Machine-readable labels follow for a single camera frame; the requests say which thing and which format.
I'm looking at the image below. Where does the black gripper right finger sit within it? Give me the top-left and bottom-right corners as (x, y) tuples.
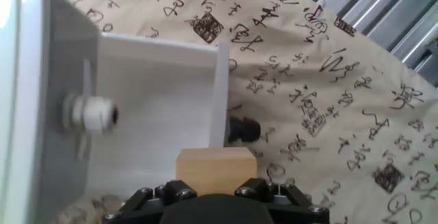
(234, 177), (331, 224)

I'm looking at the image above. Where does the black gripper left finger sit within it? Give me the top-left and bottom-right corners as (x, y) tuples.
(101, 179), (198, 224)

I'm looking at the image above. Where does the wooden block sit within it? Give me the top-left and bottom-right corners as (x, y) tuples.
(175, 147), (259, 197)

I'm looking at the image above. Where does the white drawer knob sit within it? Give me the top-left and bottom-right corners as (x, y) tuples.
(62, 93), (120, 136)

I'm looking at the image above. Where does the white drawer cabinet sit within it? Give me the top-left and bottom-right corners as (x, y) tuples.
(0, 0), (103, 224)

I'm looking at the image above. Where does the beige calligraphy cloth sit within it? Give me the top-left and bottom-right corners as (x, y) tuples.
(44, 0), (438, 224)

